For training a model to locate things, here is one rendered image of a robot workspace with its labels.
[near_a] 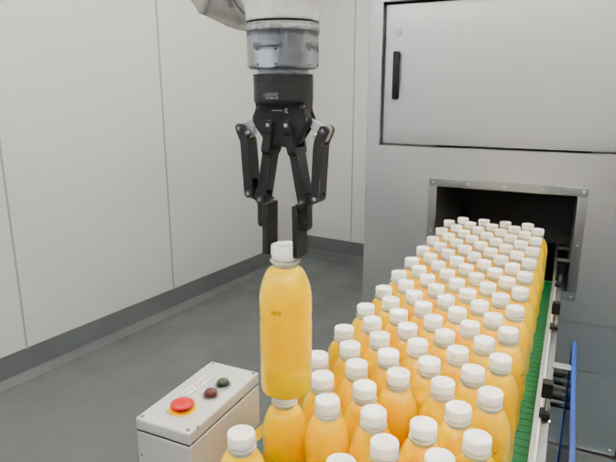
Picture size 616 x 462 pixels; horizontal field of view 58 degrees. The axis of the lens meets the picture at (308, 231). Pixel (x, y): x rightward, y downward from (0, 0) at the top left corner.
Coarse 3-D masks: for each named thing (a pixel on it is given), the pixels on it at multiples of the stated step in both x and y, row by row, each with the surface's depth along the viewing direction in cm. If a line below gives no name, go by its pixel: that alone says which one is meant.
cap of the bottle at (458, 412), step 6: (450, 402) 85; (456, 402) 85; (462, 402) 85; (450, 408) 84; (456, 408) 84; (462, 408) 84; (468, 408) 84; (450, 414) 83; (456, 414) 82; (462, 414) 82; (468, 414) 83; (450, 420) 83; (456, 420) 83; (462, 420) 82; (468, 420) 83
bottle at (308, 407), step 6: (312, 390) 93; (318, 390) 92; (324, 390) 92; (330, 390) 92; (306, 396) 94; (312, 396) 93; (306, 402) 93; (312, 402) 92; (306, 408) 93; (312, 408) 92; (342, 408) 95; (306, 414) 93; (312, 414) 92; (342, 414) 94; (306, 420) 93
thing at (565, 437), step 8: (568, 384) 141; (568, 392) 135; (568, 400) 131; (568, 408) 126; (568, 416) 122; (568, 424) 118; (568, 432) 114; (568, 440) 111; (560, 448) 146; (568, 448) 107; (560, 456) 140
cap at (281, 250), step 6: (270, 246) 75; (276, 246) 75; (282, 246) 75; (288, 246) 75; (270, 252) 76; (276, 252) 74; (282, 252) 74; (288, 252) 74; (276, 258) 74; (282, 258) 74; (288, 258) 74; (294, 258) 75
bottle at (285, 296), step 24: (288, 264) 74; (264, 288) 75; (288, 288) 74; (264, 312) 75; (288, 312) 74; (264, 336) 76; (288, 336) 75; (264, 360) 77; (288, 360) 76; (264, 384) 78; (288, 384) 77
